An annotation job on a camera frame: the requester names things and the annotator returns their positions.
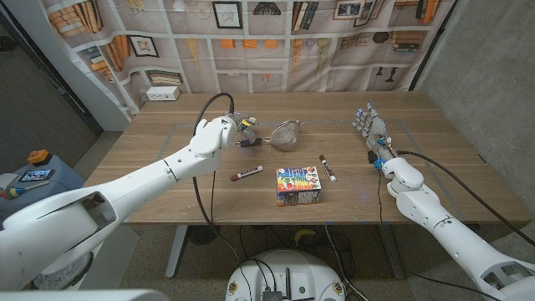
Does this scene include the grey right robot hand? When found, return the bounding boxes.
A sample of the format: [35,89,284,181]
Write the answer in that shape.
[352,102,397,166]

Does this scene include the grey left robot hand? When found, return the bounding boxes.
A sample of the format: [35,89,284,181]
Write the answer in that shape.
[228,111,259,147]

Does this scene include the metal mesh sieve black handle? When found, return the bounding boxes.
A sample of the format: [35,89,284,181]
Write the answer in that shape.
[236,120,305,152]

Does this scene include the colourful printed package box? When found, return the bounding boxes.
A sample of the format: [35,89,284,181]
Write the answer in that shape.
[275,166,323,207]

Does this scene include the marker with maroon cap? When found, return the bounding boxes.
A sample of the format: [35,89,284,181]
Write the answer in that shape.
[229,165,264,182]

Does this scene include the marker with brown cap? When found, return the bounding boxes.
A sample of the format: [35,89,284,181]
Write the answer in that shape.
[318,155,338,183]

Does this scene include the printed bookshelf backdrop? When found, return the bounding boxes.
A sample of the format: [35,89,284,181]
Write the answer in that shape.
[41,0,459,120]

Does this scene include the white power outlet box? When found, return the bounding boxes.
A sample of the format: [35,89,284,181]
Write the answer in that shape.
[145,85,181,102]

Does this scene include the black backdrop stand pole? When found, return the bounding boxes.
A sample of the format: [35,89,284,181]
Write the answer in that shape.
[408,0,460,92]

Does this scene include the black round fan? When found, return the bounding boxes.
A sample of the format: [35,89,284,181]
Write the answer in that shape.
[186,225,222,246]

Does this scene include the yellow banana-shaped object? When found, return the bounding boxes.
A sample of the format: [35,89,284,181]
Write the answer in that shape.
[293,228,318,247]

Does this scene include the grey table leg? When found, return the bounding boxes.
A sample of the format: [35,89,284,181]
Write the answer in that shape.
[378,224,405,280]

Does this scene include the white table leg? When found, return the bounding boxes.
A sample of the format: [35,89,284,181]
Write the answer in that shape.
[165,224,189,279]

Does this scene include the white robot torso base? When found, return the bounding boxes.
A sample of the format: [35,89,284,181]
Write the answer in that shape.
[225,249,347,301]

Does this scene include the blue-grey storage box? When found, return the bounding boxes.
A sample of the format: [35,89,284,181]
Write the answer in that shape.
[0,155,87,222]

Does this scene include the orange and black block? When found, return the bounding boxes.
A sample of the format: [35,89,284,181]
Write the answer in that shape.
[27,149,54,167]

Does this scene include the smartphone with lit screen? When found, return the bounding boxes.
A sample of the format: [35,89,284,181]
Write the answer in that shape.
[18,168,56,183]

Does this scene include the white robot chest edge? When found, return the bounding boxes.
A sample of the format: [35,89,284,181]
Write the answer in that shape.
[0,288,171,301]

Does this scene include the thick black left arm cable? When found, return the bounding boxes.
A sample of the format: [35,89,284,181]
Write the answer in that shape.
[191,92,254,301]

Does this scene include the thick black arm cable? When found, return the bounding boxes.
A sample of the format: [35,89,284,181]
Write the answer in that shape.
[396,150,535,247]
[191,92,254,301]

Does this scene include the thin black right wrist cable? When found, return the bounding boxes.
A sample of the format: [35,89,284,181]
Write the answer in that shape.
[377,168,502,301]

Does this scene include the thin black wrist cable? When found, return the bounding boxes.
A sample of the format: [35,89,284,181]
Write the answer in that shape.
[210,170,217,223]
[377,168,502,301]

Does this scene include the thin black left wrist cable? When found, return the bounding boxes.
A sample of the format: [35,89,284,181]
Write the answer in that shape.
[210,170,217,223]

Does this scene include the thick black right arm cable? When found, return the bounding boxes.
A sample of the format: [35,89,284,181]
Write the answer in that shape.
[396,150,535,247]

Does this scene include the black floor cable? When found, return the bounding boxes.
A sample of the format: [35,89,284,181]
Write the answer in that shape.
[324,224,369,301]

